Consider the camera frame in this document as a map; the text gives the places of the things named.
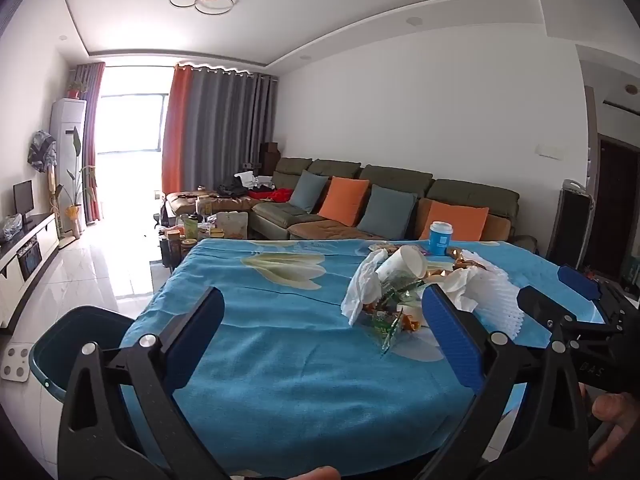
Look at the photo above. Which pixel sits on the grey-blue cushion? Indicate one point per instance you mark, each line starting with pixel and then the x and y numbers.
pixel 307 191
pixel 387 212

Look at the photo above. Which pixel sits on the gold foil wrapper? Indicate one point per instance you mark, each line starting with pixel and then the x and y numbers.
pixel 460 259

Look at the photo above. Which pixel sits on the dark wooden door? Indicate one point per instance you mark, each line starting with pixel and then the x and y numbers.
pixel 617 200

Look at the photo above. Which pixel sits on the green clear plastic wrapper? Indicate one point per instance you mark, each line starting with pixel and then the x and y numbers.
pixel 392 327

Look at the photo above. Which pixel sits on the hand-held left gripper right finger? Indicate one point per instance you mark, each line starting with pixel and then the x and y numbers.
pixel 447 340

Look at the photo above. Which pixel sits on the white bag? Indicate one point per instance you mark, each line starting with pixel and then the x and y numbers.
pixel 252 179

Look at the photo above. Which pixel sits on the person's right hand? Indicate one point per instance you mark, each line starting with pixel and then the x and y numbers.
pixel 615 412

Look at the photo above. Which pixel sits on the white bathroom scale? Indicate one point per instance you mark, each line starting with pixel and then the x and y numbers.
pixel 15 362

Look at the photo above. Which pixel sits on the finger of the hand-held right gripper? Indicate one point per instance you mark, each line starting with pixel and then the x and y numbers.
pixel 577 280
pixel 540 305

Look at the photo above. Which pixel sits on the white blue-dotted paper cup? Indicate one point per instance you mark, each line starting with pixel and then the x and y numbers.
pixel 402 262

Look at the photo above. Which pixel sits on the tall potted plant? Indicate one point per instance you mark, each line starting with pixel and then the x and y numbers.
pixel 75 185

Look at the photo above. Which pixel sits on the striped curtain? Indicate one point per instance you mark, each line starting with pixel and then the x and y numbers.
pixel 92 140

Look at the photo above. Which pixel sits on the white foam net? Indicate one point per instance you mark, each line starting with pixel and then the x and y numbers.
pixel 500 305

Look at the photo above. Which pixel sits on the green sofa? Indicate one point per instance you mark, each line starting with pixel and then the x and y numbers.
pixel 450 192

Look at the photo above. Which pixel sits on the dark coffee table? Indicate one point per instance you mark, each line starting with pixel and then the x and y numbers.
pixel 167 250

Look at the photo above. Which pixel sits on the teal plastic bin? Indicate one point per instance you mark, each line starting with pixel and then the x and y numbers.
pixel 75 340

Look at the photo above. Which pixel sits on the white standing air conditioner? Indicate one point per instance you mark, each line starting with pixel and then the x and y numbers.
pixel 65 125

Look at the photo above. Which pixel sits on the red cloth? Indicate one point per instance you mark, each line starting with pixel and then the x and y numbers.
pixel 270 195

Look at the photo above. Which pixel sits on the orange and grey curtain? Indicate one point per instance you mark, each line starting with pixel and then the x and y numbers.
pixel 220 125

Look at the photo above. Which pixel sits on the black folded cart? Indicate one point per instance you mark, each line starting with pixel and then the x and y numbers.
pixel 570 225

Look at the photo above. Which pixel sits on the blue cup with white lid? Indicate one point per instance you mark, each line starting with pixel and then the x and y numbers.
pixel 440 240

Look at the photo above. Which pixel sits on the clear plastic covered item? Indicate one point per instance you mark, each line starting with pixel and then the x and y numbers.
pixel 12 227

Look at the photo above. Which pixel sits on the brown box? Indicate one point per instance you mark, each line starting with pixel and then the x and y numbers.
pixel 270 157

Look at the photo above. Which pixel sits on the group of food jars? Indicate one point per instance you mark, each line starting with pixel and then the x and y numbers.
pixel 210 232

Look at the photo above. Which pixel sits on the orange cushion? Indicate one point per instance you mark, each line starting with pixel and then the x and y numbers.
pixel 345 201
pixel 460 221

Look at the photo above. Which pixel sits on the blue floral blanket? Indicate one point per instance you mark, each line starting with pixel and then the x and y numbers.
pixel 280 340

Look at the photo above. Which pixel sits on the clear biscuit packet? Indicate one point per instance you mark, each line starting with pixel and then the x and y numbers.
pixel 384 247

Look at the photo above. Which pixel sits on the white black TV cabinet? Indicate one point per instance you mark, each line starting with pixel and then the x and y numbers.
pixel 30 245

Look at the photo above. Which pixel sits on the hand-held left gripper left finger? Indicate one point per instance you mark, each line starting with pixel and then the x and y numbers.
pixel 202 322

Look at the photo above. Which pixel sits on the black monitor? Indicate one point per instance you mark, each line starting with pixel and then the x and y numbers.
pixel 23 197

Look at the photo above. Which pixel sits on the white tissue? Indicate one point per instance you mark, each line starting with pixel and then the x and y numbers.
pixel 362 285
pixel 457 287

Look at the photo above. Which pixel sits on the covered standing fan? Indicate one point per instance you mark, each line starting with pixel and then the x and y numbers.
pixel 42 152

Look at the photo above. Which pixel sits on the small plant in red pot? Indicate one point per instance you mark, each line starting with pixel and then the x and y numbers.
pixel 76 89

